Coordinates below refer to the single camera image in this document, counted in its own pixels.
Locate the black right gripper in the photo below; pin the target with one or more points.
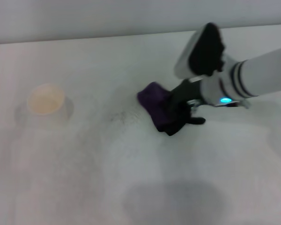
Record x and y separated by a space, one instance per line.
183 98

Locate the purple rag with black edge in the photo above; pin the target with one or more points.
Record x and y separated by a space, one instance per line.
154 103

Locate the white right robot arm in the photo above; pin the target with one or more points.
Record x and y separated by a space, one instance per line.
253 77

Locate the white black wrist camera box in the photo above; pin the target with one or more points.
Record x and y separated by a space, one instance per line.
201 52

